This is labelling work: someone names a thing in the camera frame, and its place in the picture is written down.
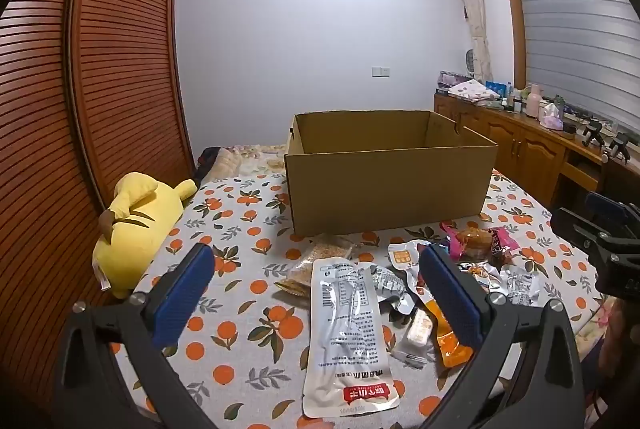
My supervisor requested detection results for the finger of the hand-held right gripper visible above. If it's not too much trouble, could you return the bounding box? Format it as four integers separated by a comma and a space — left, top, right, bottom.
585, 191, 640, 236
550, 207, 621, 256

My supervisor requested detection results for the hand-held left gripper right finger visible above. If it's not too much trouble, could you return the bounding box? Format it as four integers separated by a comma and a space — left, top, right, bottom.
417, 244, 586, 429

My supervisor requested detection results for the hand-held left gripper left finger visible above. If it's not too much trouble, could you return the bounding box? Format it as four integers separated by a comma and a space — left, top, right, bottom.
52, 243, 226, 429

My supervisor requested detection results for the orange white chicken feet packet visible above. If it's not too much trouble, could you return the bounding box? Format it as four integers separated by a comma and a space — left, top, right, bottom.
389, 240, 475, 369

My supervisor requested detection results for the large white snack packet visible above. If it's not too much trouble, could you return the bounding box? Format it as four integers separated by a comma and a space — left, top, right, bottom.
301, 258, 401, 420

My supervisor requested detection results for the cardboard box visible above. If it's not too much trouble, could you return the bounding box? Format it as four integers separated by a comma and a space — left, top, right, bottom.
284, 110, 498, 237

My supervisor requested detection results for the small clear cake packet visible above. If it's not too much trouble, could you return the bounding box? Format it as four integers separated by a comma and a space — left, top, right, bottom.
394, 309, 434, 366

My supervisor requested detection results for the crumpled silver snack packet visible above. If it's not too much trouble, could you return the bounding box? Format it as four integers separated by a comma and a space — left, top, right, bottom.
499, 264, 542, 308
369, 263, 417, 316

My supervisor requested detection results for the pink edged bun packet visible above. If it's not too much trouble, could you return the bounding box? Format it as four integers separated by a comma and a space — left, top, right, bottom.
441, 221, 496, 266

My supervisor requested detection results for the orange print bed sheet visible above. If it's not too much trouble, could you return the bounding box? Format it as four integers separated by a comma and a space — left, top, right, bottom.
95, 169, 612, 429

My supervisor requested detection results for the dark red snack packet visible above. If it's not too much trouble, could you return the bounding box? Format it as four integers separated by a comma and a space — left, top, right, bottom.
487, 226, 517, 266

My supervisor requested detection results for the yellow plush toy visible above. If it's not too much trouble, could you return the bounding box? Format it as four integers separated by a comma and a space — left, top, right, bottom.
92, 172, 197, 300

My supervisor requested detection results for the wooden cabinet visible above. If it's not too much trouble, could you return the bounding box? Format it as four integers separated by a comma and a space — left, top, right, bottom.
434, 93, 640, 210

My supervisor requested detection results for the purple tissue pack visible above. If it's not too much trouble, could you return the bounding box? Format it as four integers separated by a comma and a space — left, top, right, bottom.
539, 104, 566, 130

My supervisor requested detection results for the yellow biscuit packet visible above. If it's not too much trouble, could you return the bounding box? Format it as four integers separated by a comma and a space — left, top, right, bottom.
274, 276, 315, 303

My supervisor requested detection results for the pink bottle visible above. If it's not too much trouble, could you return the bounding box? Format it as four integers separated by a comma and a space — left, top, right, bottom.
525, 84, 544, 118

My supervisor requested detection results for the clear grainy cracker packet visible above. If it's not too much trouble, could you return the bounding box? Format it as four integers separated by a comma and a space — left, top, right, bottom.
299, 234, 362, 282

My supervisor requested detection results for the dark cloth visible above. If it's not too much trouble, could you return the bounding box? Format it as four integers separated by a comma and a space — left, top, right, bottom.
195, 147, 236, 182

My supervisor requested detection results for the floral blanket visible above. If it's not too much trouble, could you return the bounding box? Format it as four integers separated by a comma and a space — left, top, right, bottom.
215, 142, 289, 174

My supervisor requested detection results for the folded floral cloth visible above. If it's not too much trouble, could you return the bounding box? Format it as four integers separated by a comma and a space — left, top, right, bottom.
447, 79, 502, 102

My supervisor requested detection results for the grey window blind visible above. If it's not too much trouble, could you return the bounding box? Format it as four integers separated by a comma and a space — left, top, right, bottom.
505, 0, 640, 130

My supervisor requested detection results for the purple patterned bag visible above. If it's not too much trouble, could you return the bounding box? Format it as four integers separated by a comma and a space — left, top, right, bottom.
437, 71, 467, 90

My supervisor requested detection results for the cream curtain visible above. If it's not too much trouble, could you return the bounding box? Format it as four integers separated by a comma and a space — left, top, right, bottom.
447, 0, 494, 84

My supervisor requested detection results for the wooden louvered wardrobe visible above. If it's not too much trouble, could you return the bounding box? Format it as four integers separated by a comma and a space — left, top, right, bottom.
0, 0, 197, 410

